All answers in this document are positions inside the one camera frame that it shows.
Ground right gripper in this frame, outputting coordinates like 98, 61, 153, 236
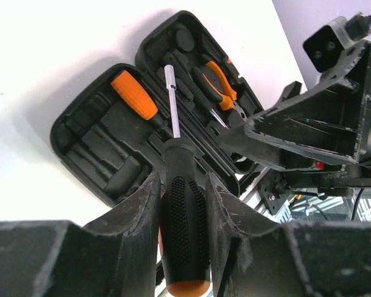
220, 40, 371, 197

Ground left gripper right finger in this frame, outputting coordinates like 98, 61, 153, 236
205, 173, 371, 296

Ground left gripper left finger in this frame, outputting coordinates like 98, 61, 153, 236
0, 173, 161, 296

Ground black handled screwdriver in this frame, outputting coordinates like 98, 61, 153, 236
160, 64, 210, 296

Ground orange handled needle-nose pliers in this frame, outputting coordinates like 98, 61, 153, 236
191, 60, 247, 121

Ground black plastic tool case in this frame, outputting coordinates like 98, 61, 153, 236
50, 11, 262, 207

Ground large orange handled screwdriver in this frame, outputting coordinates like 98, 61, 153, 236
111, 70, 173, 139

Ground small claw hammer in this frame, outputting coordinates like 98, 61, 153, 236
163, 51, 229, 129

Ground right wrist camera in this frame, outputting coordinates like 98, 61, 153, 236
303, 14, 371, 73

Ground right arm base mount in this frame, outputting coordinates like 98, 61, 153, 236
257, 170, 291, 215

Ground right camera cable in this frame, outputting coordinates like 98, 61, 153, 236
290, 185, 371, 222

